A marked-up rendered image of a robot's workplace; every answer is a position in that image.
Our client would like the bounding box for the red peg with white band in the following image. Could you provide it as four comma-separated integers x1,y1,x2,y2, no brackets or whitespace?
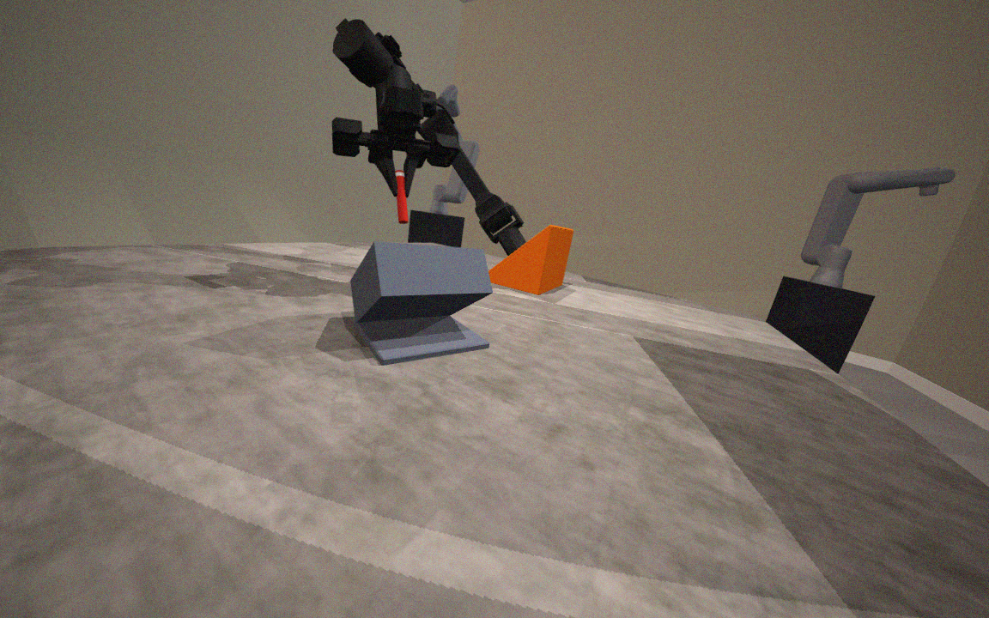
395,170,409,224

